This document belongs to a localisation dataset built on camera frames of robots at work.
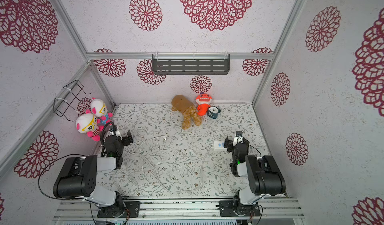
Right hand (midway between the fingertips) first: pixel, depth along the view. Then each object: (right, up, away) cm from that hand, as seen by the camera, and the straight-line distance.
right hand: (236, 135), depth 92 cm
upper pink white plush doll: (-87, +17, +3) cm, 89 cm away
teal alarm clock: (-12, +15, +18) cm, 26 cm away
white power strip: (-10, -7, +3) cm, 12 cm away
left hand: (-71, +1, +2) cm, 71 cm away
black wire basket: (-92, +17, -19) cm, 95 cm away
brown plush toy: (-35, +22, +21) cm, 47 cm away
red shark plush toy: (-19, +24, +21) cm, 37 cm away
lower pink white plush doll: (-86, +8, -8) cm, 87 cm away
